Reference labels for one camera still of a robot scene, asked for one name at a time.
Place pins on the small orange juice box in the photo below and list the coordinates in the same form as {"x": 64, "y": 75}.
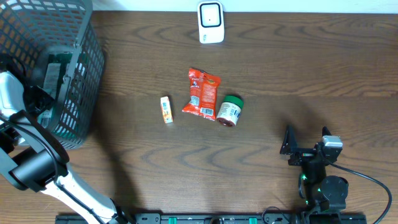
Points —
{"x": 166, "y": 109}

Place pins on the white barcode scanner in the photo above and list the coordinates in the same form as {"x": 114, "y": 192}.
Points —
{"x": 210, "y": 22}

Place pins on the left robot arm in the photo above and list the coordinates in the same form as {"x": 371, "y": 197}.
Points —
{"x": 44, "y": 165}

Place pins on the orange red snack pouch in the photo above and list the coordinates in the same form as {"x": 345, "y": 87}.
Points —
{"x": 203, "y": 94}

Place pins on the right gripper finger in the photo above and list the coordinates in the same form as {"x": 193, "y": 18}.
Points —
{"x": 289, "y": 144}
{"x": 325, "y": 131}

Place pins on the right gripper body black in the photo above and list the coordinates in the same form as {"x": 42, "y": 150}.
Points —
{"x": 303, "y": 155}

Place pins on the white label packet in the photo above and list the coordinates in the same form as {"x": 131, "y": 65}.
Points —
{"x": 50, "y": 84}

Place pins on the green snack packet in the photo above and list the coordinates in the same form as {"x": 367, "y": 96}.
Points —
{"x": 62, "y": 58}

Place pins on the grey plastic mesh basket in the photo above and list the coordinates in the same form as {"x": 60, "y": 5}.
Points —
{"x": 31, "y": 30}

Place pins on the green lid white jar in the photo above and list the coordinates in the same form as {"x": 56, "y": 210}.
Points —
{"x": 230, "y": 111}

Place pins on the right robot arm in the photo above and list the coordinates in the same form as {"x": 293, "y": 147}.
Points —
{"x": 325, "y": 195}

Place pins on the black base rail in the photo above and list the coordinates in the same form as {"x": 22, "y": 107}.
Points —
{"x": 155, "y": 218}

